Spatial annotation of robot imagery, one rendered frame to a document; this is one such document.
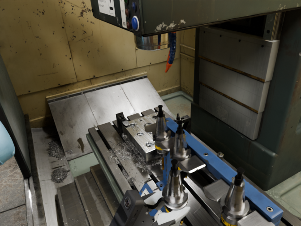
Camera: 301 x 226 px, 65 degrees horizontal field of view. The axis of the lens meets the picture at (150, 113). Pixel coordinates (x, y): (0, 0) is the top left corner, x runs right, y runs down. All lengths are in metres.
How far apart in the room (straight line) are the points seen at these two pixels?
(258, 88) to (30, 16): 1.49
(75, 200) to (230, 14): 1.09
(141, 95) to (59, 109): 0.68
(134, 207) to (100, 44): 1.63
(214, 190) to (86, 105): 1.52
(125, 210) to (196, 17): 0.52
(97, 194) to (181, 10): 0.97
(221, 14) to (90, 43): 1.37
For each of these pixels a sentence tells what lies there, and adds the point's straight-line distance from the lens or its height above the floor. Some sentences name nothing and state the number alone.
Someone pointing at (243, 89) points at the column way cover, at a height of 1.15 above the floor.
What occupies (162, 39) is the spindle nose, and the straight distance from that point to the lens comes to 0.95.
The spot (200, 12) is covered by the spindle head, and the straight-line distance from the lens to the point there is 0.71.
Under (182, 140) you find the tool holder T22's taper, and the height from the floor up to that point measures 1.27.
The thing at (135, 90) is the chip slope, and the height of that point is 0.80.
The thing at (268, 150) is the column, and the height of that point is 0.88.
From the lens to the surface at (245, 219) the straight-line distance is 0.60.
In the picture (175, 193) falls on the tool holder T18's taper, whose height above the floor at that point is 1.25.
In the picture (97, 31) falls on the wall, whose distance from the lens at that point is 1.98.
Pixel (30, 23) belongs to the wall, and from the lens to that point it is 1.90.
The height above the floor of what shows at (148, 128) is 1.22.
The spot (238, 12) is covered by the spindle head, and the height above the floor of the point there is 1.57.
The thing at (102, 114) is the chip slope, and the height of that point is 0.74.
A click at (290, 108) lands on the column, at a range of 1.22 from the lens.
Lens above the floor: 1.69
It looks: 30 degrees down
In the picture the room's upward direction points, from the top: 4 degrees counter-clockwise
